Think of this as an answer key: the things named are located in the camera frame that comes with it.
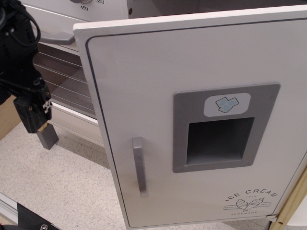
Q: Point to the grey kitchen leg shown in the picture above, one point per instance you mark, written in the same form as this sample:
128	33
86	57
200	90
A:
47	136

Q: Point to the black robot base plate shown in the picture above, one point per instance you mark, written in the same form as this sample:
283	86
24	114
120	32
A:
29	220

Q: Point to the white toy fridge door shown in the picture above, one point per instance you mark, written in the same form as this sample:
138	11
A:
134	67

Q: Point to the grey ice dispenser recess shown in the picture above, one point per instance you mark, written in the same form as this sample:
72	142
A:
220	128

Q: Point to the grey oven dial knob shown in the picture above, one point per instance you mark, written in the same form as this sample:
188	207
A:
81	1

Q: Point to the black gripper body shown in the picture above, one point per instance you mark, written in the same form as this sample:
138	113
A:
25	81

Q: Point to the grey fridge door handle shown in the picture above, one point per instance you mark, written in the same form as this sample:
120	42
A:
140	166

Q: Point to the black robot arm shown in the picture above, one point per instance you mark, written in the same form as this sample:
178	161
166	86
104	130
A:
19	36

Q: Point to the white toy kitchen cabinet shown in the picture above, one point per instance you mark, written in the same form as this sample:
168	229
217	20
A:
105	10

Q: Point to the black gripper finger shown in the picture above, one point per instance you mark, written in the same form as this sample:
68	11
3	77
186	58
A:
33	114

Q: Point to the grey oven door handle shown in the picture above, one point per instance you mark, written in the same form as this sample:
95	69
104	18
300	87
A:
56	36

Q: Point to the wooden panel left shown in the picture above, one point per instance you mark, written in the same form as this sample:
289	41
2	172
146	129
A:
9	117

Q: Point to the white toy oven door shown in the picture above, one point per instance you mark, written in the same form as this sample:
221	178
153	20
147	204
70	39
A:
61	68

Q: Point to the light wooden side post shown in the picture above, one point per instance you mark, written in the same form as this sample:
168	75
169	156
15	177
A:
292	174

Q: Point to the aluminium rail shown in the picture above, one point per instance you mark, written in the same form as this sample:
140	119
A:
8	209

